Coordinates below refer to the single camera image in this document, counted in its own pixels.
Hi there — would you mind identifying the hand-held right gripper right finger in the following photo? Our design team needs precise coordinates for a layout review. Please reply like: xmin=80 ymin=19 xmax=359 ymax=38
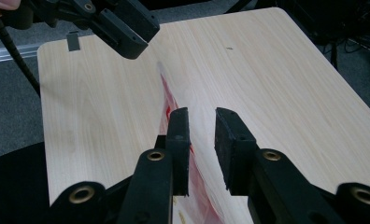
xmin=214 ymin=106 xmax=346 ymax=224

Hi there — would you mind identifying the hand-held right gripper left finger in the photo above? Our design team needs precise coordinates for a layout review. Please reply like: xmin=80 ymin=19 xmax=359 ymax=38
xmin=117 ymin=106 xmax=192 ymax=224

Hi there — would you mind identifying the red printed clear plastic bag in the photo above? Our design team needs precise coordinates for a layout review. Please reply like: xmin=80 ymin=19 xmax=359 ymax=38
xmin=156 ymin=60 xmax=252 ymax=224

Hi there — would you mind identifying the black metal stand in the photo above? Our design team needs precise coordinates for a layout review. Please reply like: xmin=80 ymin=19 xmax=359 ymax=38
xmin=224 ymin=0 xmax=256 ymax=14

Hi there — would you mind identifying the dark cloth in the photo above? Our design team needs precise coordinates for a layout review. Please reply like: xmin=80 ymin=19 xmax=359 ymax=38
xmin=0 ymin=141 xmax=51 ymax=224

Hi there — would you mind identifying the grey cable clip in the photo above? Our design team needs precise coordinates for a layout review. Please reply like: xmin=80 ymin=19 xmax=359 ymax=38
xmin=65 ymin=31 xmax=81 ymax=52

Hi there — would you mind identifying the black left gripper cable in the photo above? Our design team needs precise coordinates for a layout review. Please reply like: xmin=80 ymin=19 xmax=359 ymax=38
xmin=0 ymin=18 xmax=41 ymax=96

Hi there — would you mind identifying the aluminium floor rail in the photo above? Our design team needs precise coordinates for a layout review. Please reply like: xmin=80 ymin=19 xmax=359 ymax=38
xmin=0 ymin=43 xmax=42 ymax=64

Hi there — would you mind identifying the bundle of floor cables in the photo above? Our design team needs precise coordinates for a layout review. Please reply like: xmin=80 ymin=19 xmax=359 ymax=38
xmin=326 ymin=31 xmax=370 ymax=73

